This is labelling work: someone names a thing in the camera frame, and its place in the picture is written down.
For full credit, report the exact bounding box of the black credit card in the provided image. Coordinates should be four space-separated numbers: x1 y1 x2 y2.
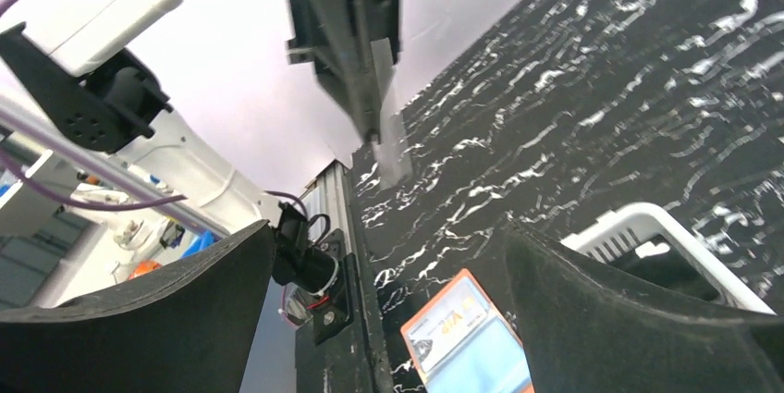
371 38 412 190

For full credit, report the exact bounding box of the brown leather card holder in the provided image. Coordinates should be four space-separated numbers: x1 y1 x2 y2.
400 268 533 393

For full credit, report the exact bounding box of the white plastic basket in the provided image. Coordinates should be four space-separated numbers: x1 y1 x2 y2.
560 203 774 314

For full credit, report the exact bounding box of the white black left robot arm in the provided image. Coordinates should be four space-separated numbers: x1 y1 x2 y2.
1 0 400 233

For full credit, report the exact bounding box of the aluminium frame rail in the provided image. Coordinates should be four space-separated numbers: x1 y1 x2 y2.
302 160 367 257

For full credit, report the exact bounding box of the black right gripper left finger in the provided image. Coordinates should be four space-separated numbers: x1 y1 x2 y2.
1 221 274 392

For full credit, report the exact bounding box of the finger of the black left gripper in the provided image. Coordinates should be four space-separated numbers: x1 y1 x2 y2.
288 0 400 140

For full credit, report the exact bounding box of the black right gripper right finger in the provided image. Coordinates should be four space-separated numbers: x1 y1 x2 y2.
503 224 783 392

